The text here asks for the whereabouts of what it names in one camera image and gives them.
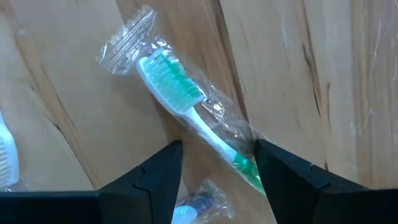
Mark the orange toothbrush in clear wrapper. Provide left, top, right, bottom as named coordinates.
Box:
left=0, top=110, right=21, bottom=190

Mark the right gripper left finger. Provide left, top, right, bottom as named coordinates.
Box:
left=0, top=139, right=183, bottom=224

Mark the purple toothbrush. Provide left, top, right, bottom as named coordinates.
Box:
left=170, top=179, right=236, bottom=224

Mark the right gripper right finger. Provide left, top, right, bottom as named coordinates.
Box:
left=254, top=139, right=398, bottom=224

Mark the green toothbrush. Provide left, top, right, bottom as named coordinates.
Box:
left=95, top=5, right=267, bottom=196

